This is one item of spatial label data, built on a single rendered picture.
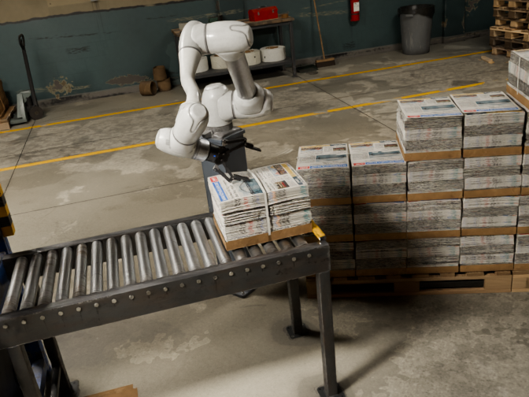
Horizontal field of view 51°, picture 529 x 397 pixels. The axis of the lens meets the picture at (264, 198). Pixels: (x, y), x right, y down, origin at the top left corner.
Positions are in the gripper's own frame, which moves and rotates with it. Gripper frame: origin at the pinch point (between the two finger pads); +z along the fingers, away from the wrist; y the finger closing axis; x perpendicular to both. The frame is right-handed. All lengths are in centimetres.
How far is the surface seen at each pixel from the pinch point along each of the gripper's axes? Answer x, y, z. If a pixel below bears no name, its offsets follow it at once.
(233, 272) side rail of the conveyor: 28.1, 37.1, -1.9
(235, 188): 5.7, 10.5, -5.2
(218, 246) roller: 8.1, 36.3, -4.5
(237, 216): 15.2, 18.6, -3.8
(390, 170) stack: -34, -9, 86
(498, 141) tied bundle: -14, -42, 125
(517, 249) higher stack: -10, 8, 166
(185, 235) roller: -8.2, 41.5, -15.1
